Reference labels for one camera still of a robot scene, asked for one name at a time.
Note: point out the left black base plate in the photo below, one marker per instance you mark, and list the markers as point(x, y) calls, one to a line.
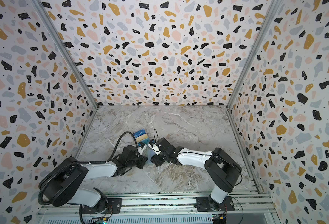
point(104, 207)

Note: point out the green card holder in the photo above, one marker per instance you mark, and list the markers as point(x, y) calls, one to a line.
point(150, 154)

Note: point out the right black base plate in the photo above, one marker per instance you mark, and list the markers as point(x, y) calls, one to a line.
point(213, 203)

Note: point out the beige credit card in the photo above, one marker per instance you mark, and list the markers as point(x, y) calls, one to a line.
point(142, 138)

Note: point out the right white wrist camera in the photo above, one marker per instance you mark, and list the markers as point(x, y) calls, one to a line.
point(154, 147)

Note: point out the aluminium rail frame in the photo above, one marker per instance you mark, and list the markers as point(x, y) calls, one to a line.
point(161, 208)

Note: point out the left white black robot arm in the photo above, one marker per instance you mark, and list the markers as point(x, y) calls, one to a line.
point(63, 185)

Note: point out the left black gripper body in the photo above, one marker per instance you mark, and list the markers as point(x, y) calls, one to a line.
point(137, 162)

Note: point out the dark blue credit card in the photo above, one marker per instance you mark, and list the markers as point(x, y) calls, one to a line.
point(139, 133)

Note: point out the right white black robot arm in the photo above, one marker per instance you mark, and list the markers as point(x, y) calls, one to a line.
point(223, 170)

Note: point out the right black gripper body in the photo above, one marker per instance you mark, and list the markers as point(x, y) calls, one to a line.
point(159, 156)

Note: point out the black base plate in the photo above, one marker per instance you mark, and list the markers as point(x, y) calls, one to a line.
point(213, 203)
point(104, 207)

